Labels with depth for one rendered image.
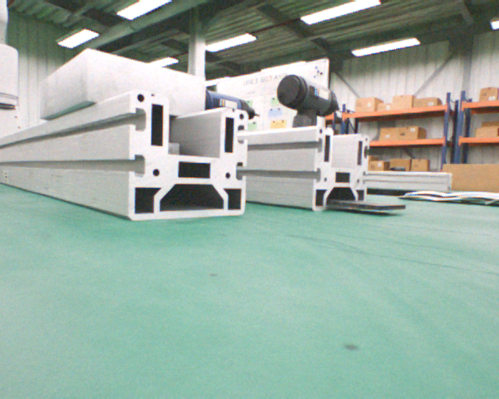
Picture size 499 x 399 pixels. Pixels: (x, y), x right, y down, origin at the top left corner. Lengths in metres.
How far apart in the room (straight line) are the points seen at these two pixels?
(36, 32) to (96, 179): 13.06
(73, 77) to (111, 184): 0.11
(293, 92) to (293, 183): 0.31
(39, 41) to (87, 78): 12.94
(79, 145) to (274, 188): 0.20
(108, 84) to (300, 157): 0.19
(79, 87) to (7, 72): 0.88
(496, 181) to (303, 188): 1.95
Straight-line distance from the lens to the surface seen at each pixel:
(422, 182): 1.91
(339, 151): 0.44
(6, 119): 1.20
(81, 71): 0.33
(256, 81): 4.17
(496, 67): 11.20
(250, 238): 0.19
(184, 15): 10.43
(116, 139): 0.27
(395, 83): 11.75
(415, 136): 10.26
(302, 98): 0.68
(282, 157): 0.40
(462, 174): 2.32
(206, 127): 0.30
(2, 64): 1.21
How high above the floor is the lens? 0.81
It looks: 4 degrees down
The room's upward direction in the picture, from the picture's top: 2 degrees clockwise
